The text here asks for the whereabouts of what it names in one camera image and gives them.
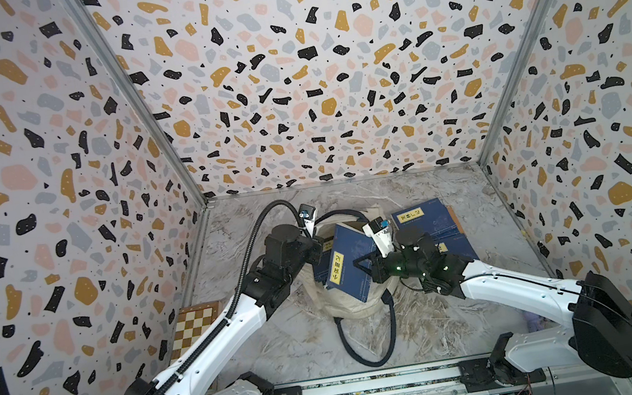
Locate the cream canvas tote bag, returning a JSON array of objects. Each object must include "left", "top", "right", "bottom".
[{"left": 291, "top": 202, "right": 406, "bottom": 378}]

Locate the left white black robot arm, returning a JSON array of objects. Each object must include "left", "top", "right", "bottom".
[{"left": 125, "top": 224, "right": 323, "bottom": 395}]

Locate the wooden chessboard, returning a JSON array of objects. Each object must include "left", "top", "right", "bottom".
[{"left": 170, "top": 301, "right": 224, "bottom": 363}]

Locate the navy yellow-label book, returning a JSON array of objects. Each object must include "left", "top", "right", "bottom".
[
  {"left": 392, "top": 198, "right": 464, "bottom": 239},
  {"left": 437, "top": 233, "right": 479, "bottom": 260}
]

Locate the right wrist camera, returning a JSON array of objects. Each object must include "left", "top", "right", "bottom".
[{"left": 363, "top": 217, "right": 394, "bottom": 259}]

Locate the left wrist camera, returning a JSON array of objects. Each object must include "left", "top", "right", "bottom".
[{"left": 298, "top": 203, "right": 317, "bottom": 238}]

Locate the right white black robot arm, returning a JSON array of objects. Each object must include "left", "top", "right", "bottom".
[{"left": 353, "top": 228, "right": 632, "bottom": 385}]

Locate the left black corrugated cable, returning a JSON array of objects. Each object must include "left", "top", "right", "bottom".
[{"left": 68, "top": 196, "right": 328, "bottom": 395}]

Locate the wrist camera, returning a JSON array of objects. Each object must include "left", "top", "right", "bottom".
[
  {"left": 363, "top": 217, "right": 394, "bottom": 259},
  {"left": 298, "top": 203, "right": 317, "bottom": 238}
]

